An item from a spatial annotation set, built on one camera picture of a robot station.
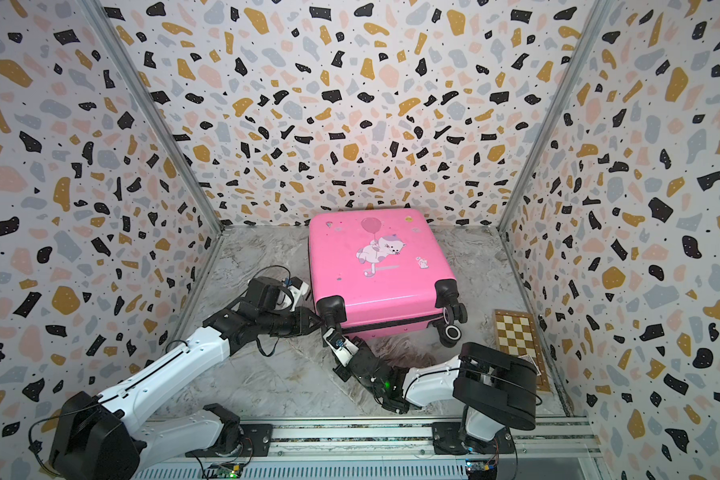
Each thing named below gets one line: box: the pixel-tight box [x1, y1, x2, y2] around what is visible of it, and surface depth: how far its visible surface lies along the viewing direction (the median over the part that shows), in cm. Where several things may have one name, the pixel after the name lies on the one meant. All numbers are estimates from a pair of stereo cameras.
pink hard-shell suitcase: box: [309, 208, 468, 347], surface depth 83 cm
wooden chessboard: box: [494, 309, 551, 392], surface depth 94 cm
